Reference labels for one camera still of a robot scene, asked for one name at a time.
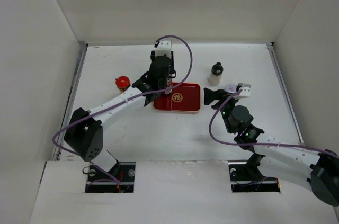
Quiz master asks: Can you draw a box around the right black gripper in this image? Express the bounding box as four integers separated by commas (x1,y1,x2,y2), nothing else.
204,87,242,133

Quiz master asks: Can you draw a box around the soy sauce glass bottle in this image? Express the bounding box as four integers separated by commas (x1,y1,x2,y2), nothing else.
163,75,173,96

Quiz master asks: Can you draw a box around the jar with white lid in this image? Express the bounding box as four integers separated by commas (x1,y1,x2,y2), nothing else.
224,83,237,94

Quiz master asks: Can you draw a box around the red lid sauce jar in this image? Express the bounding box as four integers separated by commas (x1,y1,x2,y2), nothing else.
115,76,131,93

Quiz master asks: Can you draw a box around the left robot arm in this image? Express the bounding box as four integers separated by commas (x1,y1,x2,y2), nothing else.
64,50,176,181

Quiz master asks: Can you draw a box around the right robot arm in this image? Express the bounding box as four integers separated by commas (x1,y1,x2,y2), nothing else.
203,86,338,207

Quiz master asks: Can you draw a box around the white powder shaker black cap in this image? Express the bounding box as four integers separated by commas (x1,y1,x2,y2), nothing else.
208,62,224,86

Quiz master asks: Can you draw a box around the red rectangular tray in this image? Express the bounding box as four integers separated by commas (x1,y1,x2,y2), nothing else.
153,83,201,113

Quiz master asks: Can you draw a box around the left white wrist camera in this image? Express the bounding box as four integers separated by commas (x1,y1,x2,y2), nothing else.
154,40,172,58

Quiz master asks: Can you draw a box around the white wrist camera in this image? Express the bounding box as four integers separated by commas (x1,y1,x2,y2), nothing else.
154,40,172,58
235,83,251,100

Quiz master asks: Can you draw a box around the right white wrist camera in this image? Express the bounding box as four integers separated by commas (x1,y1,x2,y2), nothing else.
235,83,251,100

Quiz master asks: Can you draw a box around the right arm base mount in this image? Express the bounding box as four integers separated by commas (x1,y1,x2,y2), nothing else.
228,154,280,193

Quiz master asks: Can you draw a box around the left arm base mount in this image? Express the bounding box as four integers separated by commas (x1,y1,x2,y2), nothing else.
82,162,136,193

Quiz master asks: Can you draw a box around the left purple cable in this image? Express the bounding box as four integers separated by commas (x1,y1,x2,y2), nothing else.
52,35,193,194

